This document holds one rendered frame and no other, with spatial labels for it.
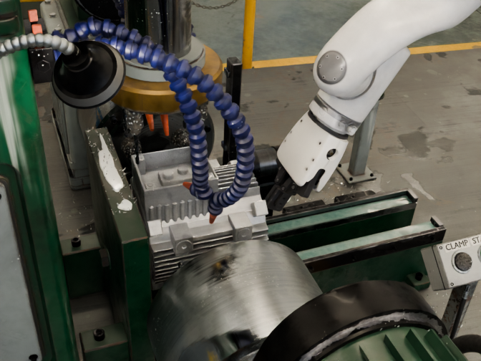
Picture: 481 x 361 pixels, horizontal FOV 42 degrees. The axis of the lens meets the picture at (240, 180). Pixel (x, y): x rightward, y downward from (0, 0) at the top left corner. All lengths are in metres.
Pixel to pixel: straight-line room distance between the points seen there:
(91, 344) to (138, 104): 0.41
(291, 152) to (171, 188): 0.20
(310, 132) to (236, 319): 0.36
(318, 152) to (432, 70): 1.29
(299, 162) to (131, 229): 0.29
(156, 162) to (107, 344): 0.30
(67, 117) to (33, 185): 0.68
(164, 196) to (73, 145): 0.53
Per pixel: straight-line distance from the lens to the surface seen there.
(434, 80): 2.17
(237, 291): 0.80
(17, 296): 0.88
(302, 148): 1.01
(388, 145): 1.79
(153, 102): 0.85
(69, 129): 1.46
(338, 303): 0.53
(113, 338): 1.07
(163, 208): 1.01
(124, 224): 0.92
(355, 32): 0.89
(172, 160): 1.08
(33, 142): 0.74
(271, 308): 0.78
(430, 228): 1.34
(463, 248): 1.07
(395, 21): 0.89
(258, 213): 1.05
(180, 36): 0.87
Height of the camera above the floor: 1.75
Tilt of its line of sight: 37 degrees down
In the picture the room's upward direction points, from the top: 4 degrees clockwise
